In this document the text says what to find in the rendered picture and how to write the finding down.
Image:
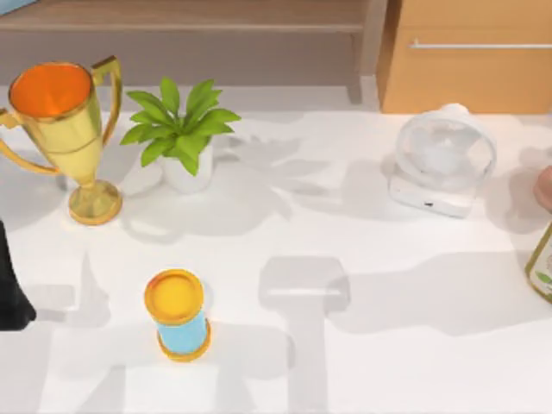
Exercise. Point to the yellow-green bottle with pink cap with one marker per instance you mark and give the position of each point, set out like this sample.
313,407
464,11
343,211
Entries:
542,259

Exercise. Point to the white desk fan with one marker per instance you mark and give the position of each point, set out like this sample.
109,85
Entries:
444,159

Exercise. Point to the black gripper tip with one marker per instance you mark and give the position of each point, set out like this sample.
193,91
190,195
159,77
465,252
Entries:
10,284

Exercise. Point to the blue object on shelf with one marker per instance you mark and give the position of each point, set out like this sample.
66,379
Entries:
15,2

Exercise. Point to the green plant in white pot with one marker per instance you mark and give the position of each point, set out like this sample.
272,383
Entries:
181,129

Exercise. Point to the gold trophy cup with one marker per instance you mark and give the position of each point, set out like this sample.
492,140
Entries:
73,125

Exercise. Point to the blue can with yellow lid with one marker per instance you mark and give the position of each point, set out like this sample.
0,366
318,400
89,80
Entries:
181,319

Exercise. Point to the brown wooden open shelf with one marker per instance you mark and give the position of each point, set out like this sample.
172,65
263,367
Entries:
194,26

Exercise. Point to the light wooden cupboard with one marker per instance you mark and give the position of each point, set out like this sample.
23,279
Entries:
466,69

